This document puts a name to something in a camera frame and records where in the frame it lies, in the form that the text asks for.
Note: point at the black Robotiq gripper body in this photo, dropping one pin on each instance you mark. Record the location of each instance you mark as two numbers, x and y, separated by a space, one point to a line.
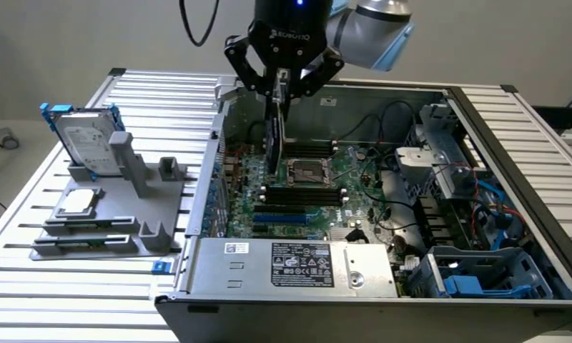
288 32

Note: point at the RAM memory stick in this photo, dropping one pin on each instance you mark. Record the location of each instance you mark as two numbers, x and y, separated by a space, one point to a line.
276 135

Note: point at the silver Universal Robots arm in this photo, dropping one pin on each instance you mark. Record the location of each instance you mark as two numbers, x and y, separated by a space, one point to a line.
372 32

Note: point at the four short black RAM slots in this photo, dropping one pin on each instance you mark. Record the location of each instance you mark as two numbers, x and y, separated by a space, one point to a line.
309 146

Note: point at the CPU socket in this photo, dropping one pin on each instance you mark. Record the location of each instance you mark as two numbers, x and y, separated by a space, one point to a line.
311 172

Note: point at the green motherboard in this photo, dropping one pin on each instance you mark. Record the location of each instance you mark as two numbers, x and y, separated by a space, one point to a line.
357 186

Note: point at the silver metal drive cage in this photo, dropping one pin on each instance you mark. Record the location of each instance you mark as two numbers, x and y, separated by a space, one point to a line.
439 157

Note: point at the four long black RAM slots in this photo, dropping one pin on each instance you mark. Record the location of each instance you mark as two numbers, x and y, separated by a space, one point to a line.
305 194

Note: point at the black expansion slot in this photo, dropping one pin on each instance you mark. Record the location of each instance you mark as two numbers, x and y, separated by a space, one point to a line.
279 209

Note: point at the hard disk in blue carrier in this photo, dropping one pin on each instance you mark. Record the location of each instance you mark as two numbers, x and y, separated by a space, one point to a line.
88 143

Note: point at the blue expansion slot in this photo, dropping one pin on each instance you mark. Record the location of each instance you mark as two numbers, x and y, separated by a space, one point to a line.
279 218

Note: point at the grey parts rack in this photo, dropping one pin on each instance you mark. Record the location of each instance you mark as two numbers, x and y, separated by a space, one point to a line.
161 200

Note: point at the silver chipset heatsink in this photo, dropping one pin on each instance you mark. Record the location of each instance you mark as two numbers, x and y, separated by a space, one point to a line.
349 235

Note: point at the silver CPU chip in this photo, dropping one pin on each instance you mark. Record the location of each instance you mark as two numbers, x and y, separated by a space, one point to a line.
80 201

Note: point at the grey caster wheel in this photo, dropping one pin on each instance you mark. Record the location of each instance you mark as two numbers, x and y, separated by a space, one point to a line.
8 142

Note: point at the silver power supply unit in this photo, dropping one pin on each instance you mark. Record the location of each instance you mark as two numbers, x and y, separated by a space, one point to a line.
291 268

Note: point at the small blue clip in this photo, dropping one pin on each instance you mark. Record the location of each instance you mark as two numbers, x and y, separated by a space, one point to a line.
161 268

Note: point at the grey disk bay, blue latches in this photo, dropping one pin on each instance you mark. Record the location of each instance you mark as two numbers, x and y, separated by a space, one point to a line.
481 271

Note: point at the open black PC case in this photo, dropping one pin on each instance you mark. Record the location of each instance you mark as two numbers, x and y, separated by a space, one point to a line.
343 314

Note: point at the black table bracket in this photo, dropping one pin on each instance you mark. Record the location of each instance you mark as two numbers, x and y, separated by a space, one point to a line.
555 119

